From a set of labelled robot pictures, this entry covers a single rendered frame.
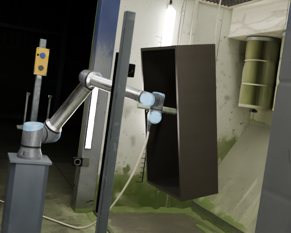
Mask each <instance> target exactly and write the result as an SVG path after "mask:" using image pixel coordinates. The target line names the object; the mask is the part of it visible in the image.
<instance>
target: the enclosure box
mask: <svg viewBox="0 0 291 233"><path fill-rule="evenodd" d="M140 51H141V71H142V90H143V91H146V92H150V93H153V92H159V93H163V94H164V95H165V99H164V104H163V107H169V108H175V109H177V113H176V115H175V114H169V113H168V114H167V113H162V119H161V121H160V122H159V123H156V124H153V123H152V126H151V131H150V132H149V137H148V141H147V145H146V148H145V159H146V180H147V183H149V184H151V185H152V186H154V187H156V188H158V189H160V190H161V191H163V192H165V193H167V194H168V195H170V196H172V197H174V198H175V199H177V200H179V201H181V202H183V201H188V200H192V199H196V198H200V197H204V196H209V195H214V194H218V146H217V100H216V54H215V44H191V45H171V46H160V47H149V48H140Z"/></svg>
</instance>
